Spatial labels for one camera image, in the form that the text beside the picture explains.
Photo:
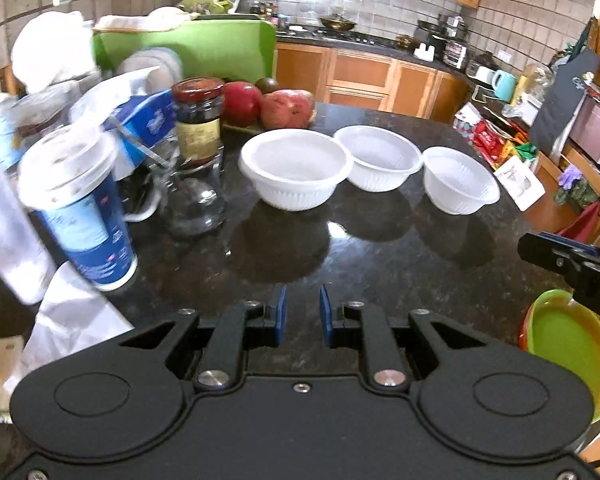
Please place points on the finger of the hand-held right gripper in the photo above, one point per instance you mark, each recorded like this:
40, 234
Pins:
570, 244
540, 255

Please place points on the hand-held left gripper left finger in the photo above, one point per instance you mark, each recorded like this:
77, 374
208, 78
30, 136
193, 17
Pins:
280, 315

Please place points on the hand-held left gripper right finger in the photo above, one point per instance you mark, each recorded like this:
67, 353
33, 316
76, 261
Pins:
325, 315

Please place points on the green plastic plate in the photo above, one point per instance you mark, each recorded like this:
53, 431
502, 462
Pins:
565, 350

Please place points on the orange plastic plate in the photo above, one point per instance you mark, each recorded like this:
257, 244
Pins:
524, 330

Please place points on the small white ribbed bowl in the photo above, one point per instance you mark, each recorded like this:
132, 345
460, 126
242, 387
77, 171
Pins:
457, 185

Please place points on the large white ribbed bowl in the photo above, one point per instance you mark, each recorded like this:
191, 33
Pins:
295, 180

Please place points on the medium white ribbed bowl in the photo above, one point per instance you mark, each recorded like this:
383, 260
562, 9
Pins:
380, 160

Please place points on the red cloth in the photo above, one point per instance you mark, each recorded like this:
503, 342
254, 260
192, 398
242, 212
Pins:
585, 222

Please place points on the dark green cloth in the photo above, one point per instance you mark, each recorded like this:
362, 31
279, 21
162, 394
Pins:
577, 192

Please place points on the purple rubber glove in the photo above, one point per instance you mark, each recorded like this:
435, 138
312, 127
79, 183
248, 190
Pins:
570, 175

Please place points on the white window box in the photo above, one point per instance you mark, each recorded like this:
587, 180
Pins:
522, 182

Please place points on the pink storage box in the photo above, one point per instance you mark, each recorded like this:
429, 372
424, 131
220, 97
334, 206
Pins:
595, 130

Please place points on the red packets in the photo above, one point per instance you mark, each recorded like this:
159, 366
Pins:
490, 140

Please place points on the clear glass jar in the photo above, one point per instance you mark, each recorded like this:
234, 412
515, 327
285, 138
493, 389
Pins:
195, 205

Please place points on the black apron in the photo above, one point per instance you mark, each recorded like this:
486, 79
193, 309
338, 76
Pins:
562, 105

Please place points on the patterned paper bag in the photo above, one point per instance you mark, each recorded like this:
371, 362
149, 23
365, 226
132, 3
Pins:
465, 120

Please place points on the clear plastic oil jug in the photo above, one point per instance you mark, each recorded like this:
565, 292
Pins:
530, 85

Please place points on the teal mug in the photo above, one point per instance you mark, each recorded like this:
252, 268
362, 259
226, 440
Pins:
502, 87

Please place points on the white small appliance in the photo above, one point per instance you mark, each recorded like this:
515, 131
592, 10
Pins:
480, 75

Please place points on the dark sauce jar red lid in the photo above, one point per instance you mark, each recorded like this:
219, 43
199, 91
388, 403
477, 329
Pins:
197, 130

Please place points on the crumpled white paper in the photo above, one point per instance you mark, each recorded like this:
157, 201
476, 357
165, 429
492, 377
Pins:
75, 320

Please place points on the red apples on tray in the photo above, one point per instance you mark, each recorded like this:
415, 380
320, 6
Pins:
287, 110

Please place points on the blue paper cup white lid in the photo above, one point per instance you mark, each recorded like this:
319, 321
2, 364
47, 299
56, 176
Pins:
87, 230

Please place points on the brown kiwi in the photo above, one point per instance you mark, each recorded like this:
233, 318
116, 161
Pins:
267, 85

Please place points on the black coffee machine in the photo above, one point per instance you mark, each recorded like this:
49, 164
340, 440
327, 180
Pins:
437, 42

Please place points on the blue tissue pack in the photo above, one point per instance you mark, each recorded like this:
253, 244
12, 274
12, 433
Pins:
145, 120

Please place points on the wooden base cabinets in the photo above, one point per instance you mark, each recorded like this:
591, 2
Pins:
360, 72

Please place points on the green cutting board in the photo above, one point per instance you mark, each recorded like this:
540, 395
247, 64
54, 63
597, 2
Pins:
220, 50

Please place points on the clear plastic container stack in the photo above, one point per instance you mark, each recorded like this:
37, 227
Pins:
150, 67

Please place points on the white bottle purple cap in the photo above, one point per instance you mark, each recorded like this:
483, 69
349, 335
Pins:
10, 240

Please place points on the wok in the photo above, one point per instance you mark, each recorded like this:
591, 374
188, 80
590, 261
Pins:
337, 22

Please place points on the spice rack with bottles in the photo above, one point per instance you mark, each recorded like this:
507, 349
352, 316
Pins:
260, 7

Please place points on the white plastic bag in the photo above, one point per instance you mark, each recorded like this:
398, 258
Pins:
50, 45

